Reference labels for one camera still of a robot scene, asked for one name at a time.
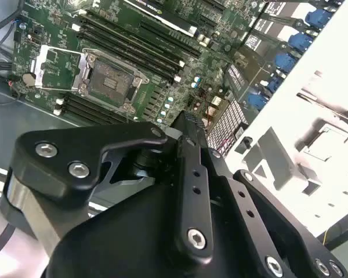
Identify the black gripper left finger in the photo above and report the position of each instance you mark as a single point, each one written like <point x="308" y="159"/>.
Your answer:
<point x="55" y="171"/>

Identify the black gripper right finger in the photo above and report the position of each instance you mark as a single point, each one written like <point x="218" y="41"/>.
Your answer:
<point x="249" y="214"/>

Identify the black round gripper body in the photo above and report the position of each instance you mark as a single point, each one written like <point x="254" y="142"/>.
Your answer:
<point x="127" y="231"/>

